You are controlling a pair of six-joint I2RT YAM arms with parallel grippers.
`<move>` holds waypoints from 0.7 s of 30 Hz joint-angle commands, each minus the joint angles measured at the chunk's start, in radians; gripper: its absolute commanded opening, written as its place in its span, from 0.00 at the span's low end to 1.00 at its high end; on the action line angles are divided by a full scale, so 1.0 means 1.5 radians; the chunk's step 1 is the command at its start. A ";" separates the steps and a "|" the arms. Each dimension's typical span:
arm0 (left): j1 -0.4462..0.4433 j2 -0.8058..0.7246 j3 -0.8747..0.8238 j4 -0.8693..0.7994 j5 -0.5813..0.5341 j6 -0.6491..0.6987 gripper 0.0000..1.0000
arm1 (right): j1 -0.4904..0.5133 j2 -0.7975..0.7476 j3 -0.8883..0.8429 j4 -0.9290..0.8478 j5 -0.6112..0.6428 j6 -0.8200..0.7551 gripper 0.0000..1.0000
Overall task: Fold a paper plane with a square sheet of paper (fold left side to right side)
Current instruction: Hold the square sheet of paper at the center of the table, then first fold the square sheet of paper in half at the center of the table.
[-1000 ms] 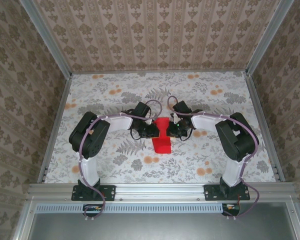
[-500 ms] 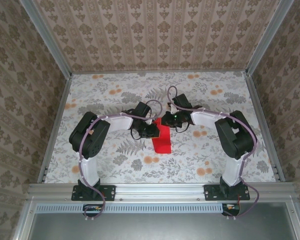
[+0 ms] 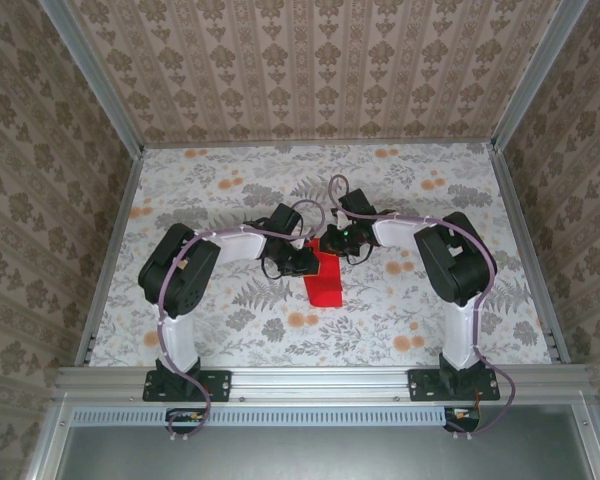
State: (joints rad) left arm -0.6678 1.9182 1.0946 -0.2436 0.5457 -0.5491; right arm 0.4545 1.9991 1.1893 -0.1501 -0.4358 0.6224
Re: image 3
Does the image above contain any red paper sheet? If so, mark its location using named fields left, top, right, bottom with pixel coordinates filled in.
left=302, top=238, right=345, bottom=307

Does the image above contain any grey metal sheet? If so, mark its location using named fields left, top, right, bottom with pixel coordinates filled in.
left=54, top=405, right=599, bottom=480

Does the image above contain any floral tablecloth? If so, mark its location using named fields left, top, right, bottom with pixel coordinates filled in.
left=87, top=142, right=555, bottom=369

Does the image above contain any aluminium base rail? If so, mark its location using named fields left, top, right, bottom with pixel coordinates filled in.
left=53, top=364, right=595, bottom=402

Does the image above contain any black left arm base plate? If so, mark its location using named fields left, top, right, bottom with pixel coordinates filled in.
left=142, top=368, right=232, bottom=403

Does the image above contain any grey slotted cable duct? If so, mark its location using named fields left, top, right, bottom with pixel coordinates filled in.
left=72, top=405, right=451, bottom=427

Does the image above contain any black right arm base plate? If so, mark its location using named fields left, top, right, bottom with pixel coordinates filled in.
left=408, top=368, right=501, bottom=403

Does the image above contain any aluminium side rail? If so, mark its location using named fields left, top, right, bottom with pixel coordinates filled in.
left=489, top=147, right=574, bottom=366
left=73, top=148, right=147, bottom=367

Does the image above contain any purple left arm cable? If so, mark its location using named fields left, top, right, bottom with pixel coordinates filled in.
left=152, top=199, right=327, bottom=444

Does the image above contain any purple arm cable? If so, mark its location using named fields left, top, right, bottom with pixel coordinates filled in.
left=152, top=199, right=327, bottom=444
left=327, top=174, right=519, bottom=441

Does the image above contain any small circuit board with wires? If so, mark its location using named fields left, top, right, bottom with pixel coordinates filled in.
left=443, top=407, right=482, bottom=432
left=165, top=407, right=207, bottom=432

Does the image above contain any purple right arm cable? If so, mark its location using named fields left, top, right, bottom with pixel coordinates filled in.
left=327, top=174, right=519, bottom=441

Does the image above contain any aluminium corner post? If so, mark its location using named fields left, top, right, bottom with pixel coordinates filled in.
left=488, top=0, right=580, bottom=154
left=38, top=0, right=146, bottom=156

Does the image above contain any aluminium outer frame bar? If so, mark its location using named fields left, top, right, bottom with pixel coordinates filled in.
left=23, top=394, right=74, bottom=480
left=577, top=394, right=600, bottom=480

